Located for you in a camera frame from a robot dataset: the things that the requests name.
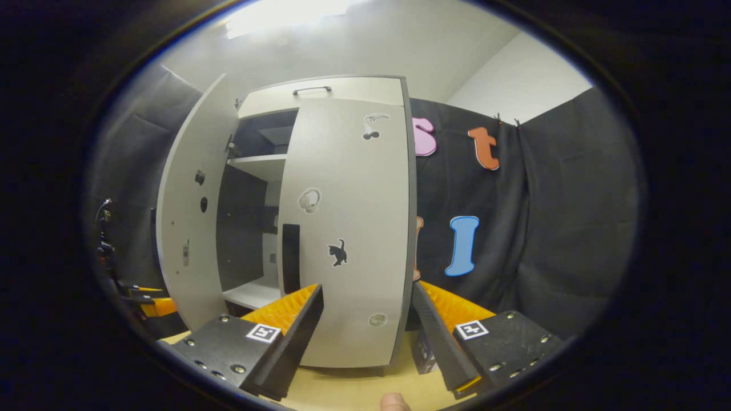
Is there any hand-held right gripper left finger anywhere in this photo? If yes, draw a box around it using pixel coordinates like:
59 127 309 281
171 284 324 402

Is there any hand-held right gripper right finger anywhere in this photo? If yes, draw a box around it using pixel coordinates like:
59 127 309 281
412 280 563 400

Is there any white cabinet door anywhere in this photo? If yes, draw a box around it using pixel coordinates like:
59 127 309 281
156 73 241 332
277 97 416 369

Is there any white cabinet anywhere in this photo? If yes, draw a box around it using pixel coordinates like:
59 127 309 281
217 75 417 377

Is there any white cabinet drawer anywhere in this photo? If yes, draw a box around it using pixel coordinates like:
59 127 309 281
237 76 407 119

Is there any dark equipment stand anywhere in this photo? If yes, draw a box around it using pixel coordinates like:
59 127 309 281
93 197 119 277

